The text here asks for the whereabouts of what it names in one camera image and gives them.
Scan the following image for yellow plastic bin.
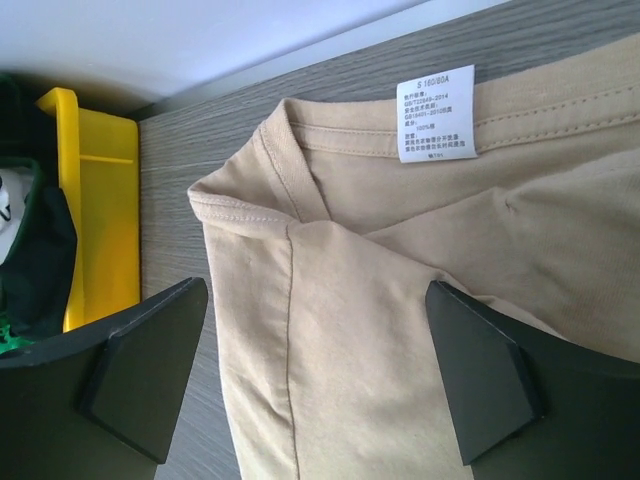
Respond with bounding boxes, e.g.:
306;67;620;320
37;87;141;331

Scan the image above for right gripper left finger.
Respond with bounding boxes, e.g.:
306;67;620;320
1;278;208;479

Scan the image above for green t shirt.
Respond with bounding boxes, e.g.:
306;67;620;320
1;76;77;353

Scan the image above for white t shirt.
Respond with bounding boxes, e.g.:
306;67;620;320
0;167;34;262

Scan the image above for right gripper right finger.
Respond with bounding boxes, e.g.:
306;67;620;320
425;281;639;480

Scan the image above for beige t shirt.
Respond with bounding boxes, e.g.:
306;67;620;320
188;36;639;479

